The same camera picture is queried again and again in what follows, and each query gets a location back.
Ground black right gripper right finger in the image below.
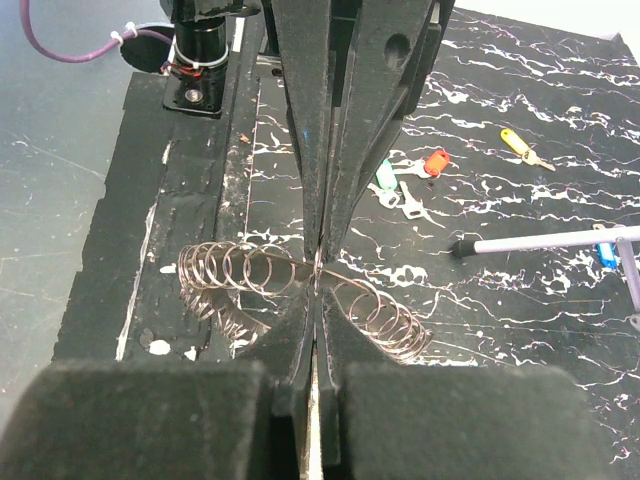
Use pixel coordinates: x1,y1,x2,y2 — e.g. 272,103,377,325
319,292,617,479

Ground white perforated music stand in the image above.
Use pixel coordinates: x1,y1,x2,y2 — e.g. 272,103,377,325
449,224,640,332

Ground key with red tag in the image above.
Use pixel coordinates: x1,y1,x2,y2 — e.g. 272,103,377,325
392,150,450,179

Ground plain silver key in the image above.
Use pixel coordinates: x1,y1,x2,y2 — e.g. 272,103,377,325
399,181,424,220

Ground key with yellow tag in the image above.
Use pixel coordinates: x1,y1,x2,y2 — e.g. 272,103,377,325
500,128,556,172

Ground key with blue tag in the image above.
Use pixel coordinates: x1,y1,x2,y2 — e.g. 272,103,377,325
596,243,619,269

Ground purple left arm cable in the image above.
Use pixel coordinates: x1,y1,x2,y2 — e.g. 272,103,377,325
18,0,176,65

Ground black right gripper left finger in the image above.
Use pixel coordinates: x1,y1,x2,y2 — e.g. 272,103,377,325
1,295,310,479

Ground key with green tag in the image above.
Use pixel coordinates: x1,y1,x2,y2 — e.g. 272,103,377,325
367,160,400,209

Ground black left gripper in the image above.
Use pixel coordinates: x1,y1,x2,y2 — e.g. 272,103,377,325
261,1,454,260

